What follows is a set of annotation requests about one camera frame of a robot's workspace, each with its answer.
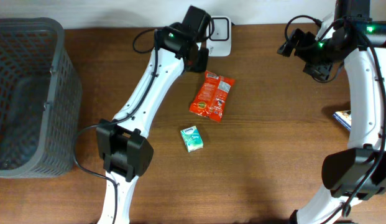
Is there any white barcode scanner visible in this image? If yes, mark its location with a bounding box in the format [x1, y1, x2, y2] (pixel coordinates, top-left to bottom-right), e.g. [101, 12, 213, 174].
[206, 16, 232, 57]

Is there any green tissue pack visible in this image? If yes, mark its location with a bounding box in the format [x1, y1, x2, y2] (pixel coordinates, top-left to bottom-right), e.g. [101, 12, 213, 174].
[180, 126, 204, 152]

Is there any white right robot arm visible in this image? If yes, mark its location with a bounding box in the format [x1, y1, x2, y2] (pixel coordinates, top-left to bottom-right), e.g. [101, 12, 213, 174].
[277, 0, 386, 223]

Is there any grey plastic basket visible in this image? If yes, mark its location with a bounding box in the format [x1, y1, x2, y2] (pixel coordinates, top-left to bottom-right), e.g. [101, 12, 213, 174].
[0, 17, 82, 179]

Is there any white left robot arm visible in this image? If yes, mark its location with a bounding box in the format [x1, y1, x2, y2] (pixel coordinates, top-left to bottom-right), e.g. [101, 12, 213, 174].
[96, 6, 212, 223]

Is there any red snack bag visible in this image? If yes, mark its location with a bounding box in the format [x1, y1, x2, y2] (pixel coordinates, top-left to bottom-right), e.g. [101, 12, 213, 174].
[189, 71, 235, 122]

